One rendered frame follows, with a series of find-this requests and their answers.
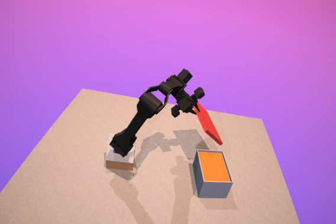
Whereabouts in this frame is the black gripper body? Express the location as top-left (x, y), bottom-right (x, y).
top-left (171, 87), bottom-right (205, 118)

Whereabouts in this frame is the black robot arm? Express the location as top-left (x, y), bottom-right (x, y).
top-left (110, 69), bottom-right (195, 157)

